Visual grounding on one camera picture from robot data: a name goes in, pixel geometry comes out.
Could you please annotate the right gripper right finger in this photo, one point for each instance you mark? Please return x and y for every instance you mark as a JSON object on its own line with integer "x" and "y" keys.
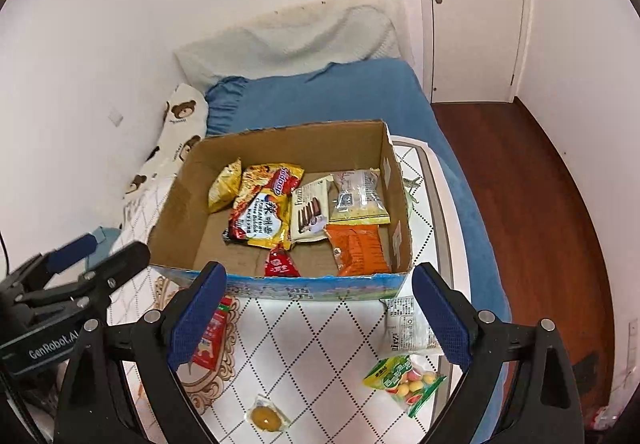
{"x": 543, "y": 403}

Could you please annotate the cardboard milk box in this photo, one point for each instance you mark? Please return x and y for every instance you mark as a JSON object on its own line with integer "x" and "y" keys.
{"x": 186, "y": 236}

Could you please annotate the white textured pillow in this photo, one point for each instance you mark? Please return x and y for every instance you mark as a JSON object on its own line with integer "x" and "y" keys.
{"x": 298, "y": 40}

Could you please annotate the white patterned blanket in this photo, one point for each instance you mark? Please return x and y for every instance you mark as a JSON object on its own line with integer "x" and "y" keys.
{"x": 309, "y": 357}

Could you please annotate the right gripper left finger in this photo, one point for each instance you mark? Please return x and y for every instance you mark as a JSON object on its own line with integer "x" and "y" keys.
{"x": 96, "y": 404}

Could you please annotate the red green snack packet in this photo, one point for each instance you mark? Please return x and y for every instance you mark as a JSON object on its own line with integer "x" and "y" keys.
{"x": 216, "y": 343}

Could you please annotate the white door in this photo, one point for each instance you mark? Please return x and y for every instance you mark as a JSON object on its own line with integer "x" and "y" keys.
{"x": 473, "y": 49}

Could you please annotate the bear print pillow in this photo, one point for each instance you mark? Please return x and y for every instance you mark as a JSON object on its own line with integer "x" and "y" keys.
{"x": 184, "y": 126}

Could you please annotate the yellow panda snack bag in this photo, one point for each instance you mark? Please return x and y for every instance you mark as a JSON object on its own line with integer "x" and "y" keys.
{"x": 225, "y": 187}

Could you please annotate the orange snack packet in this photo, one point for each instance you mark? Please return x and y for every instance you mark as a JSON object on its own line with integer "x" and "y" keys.
{"x": 357, "y": 250}

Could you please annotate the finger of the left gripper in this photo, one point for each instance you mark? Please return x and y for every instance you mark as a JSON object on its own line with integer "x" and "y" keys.
{"x": 37, "y": 271}
{"x": 102, "y": 280}

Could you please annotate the clear bread packet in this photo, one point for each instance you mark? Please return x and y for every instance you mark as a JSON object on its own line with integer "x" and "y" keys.
{"x": 358, "y": 201}

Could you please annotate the yellow instant noodle packet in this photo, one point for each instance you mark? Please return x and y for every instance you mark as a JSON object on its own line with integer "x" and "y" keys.
{"x": 261, "y": 213}

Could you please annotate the wall socket plate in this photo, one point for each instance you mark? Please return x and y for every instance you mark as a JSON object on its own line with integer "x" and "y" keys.
{"x": 115, "y": 117}

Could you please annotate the white grey snack packet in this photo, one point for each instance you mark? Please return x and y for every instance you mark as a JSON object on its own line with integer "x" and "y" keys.
{"x": 406, "y": 330}

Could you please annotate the white chocolate stick packet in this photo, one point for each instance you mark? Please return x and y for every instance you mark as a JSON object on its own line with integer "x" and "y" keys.
{"x": 311, "y": 211}

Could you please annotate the green candy bag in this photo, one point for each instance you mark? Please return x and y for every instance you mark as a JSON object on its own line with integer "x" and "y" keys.
{"x": 410, "y": 383}

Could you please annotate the small red snack packet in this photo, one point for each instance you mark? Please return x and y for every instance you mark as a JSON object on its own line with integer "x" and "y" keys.
{"x": 280, "y": 264}

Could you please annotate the round brown cake packet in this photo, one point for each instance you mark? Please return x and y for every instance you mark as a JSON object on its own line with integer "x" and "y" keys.
{"x": 266, "y": 416}

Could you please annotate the blue bed sheet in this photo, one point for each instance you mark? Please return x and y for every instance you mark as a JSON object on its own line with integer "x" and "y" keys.
{"x": 382, "y": 89}

